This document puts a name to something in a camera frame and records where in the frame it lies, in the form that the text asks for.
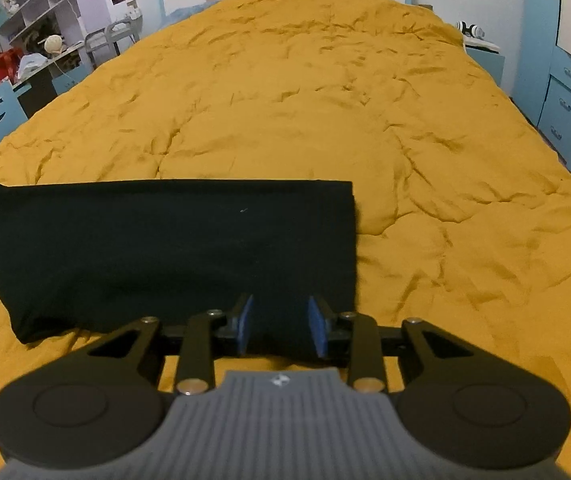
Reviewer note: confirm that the blue chair with face cutout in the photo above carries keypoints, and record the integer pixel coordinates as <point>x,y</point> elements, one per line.
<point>2,115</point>

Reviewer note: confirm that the cream round globe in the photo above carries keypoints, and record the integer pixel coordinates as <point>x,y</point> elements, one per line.
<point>53,44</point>

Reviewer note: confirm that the blue nightstand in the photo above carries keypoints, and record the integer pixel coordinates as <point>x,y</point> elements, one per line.
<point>485,62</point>

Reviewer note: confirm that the white headphones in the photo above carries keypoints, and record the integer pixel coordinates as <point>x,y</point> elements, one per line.
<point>470,29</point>

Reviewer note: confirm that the grey stool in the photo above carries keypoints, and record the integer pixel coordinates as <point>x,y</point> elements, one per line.
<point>115,35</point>

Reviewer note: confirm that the yellow blanket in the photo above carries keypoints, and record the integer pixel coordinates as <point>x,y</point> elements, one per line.
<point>315,110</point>

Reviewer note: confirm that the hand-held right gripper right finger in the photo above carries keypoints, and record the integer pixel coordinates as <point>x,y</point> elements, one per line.
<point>317,329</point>

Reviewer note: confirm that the black pants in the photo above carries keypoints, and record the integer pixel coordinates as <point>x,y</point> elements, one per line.
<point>165,250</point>

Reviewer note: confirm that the white cloth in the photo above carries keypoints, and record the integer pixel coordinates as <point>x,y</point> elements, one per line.
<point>32,63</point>

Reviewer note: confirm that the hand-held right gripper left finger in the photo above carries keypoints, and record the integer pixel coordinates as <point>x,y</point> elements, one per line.
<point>245,324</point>

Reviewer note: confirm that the blue drawer cabinet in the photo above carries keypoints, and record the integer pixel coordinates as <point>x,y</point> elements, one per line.
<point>565,105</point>

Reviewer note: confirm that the blue desk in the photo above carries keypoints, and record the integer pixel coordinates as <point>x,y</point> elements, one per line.
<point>67,77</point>

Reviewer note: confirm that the red bag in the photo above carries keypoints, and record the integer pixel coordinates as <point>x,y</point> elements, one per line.
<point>6,66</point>

